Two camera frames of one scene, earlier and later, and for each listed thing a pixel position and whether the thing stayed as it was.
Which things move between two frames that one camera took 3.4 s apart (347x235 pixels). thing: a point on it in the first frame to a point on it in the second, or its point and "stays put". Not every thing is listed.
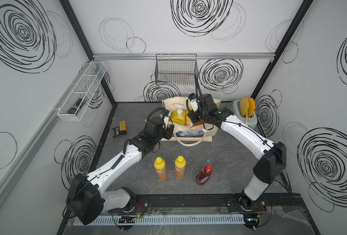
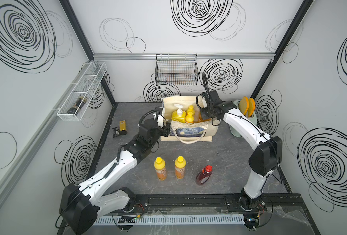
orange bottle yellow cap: x=188 y=122 to x=190 y=111
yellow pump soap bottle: x=179 y=117 stays put
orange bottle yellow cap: x=180 y=164 stays put
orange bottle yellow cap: x=160 y=166 stays put
